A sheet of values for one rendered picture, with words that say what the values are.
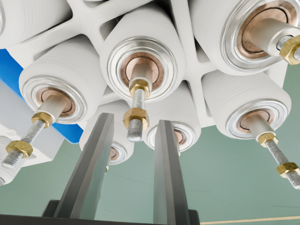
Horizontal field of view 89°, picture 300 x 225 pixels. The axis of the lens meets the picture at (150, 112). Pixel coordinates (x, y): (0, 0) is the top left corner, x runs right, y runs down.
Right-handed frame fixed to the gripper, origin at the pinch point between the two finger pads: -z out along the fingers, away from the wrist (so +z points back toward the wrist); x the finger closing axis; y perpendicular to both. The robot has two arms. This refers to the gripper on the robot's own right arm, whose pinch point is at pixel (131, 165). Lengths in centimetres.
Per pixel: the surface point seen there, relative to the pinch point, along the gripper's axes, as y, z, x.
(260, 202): 100, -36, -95
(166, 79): 0.3, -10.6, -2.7
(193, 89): 5.5, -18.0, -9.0
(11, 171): 30.7, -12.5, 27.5
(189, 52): -0.4, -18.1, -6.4
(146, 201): 114, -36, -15
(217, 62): -2.2, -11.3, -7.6
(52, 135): 30.9, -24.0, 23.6
